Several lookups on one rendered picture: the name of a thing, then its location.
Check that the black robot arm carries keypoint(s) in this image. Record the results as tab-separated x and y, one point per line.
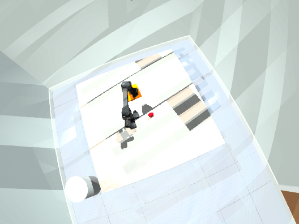
125	111

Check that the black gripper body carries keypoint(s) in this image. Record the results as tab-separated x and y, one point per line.
133	125

